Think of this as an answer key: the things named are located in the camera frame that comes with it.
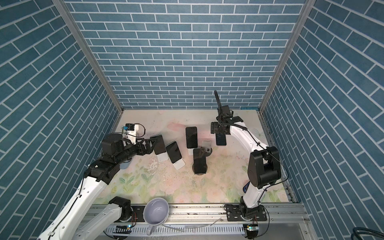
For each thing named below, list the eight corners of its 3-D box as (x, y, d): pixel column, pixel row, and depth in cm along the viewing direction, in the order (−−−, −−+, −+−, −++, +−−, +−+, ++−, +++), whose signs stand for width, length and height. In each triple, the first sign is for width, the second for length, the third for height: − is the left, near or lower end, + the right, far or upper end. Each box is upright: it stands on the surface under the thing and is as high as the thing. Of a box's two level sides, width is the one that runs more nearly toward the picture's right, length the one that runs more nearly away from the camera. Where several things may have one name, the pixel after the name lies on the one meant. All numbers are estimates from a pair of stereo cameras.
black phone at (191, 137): (186, 151, 99) (185, 137, 86) (187, 141, 104) (185, 126, 91) (197, 151, 99) (197, 137, 86) (197, 141, 104) (197, 126, 91)
